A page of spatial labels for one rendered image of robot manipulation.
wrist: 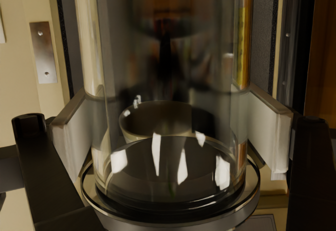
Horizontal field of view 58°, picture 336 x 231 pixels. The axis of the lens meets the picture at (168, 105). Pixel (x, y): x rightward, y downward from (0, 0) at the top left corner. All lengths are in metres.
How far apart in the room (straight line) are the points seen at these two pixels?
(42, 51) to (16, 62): 0.49
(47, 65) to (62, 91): 0.03
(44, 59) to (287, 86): 0.30
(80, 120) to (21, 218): 0.92
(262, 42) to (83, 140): 0.31
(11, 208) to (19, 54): 0.46
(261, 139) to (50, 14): 0.29
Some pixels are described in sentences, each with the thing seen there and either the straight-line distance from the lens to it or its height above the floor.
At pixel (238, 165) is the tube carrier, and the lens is 0.16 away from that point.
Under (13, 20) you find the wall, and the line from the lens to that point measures 0.86.
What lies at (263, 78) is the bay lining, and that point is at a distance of 0.42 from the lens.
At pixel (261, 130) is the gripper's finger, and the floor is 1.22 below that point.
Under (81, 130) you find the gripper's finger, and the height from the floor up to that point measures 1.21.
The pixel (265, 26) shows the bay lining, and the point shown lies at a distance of 0.41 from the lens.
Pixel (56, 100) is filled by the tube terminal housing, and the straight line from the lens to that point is 0.39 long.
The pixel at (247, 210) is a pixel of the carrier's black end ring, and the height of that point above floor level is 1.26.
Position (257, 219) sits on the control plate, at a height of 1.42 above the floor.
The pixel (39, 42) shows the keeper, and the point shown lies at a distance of 0.39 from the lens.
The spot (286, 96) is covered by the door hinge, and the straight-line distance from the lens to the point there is 0.41.
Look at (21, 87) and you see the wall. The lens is 0.88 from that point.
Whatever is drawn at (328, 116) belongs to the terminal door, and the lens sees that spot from 0.35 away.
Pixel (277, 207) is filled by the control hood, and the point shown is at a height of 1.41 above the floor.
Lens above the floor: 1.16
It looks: 17 degrees up
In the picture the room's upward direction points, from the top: 178 degrees clockwise
